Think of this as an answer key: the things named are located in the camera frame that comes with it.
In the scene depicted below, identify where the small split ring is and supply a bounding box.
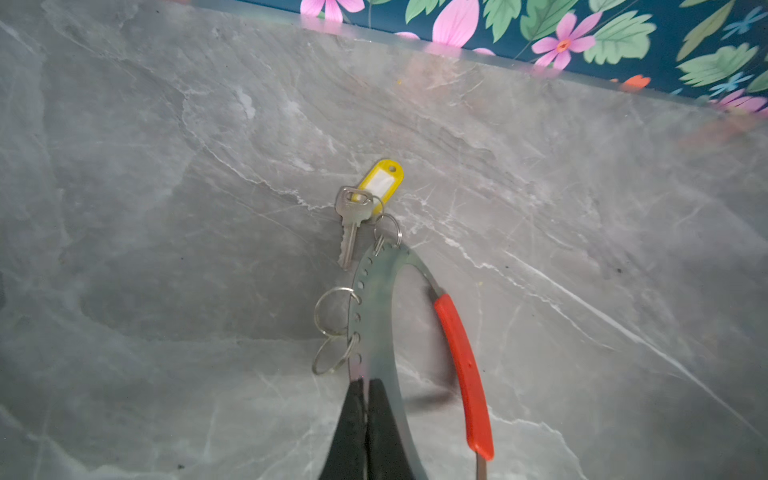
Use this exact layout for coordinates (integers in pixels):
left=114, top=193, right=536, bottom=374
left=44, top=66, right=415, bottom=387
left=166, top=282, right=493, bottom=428
left=313, top=286, right=362, bottom=338
left=311, top=333, right=361, bottom=377

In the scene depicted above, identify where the metal keyring with red handle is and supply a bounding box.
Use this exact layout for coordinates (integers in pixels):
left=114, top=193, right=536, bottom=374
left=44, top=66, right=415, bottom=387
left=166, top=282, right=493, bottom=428
left=346, top=242, right=495, bottom=479

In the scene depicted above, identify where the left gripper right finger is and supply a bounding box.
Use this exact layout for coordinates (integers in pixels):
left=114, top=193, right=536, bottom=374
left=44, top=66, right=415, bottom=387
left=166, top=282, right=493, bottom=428
left=366, top=379, right=415, bottom=480

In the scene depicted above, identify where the yellow key tag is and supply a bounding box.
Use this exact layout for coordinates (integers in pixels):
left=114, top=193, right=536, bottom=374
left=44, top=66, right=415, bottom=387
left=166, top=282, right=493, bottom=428
left=358, top=159, right=405, bottom=205

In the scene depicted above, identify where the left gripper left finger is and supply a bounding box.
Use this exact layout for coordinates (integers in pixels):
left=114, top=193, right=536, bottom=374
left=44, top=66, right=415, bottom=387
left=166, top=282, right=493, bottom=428
left=319, top=379, right=366, bottom=480

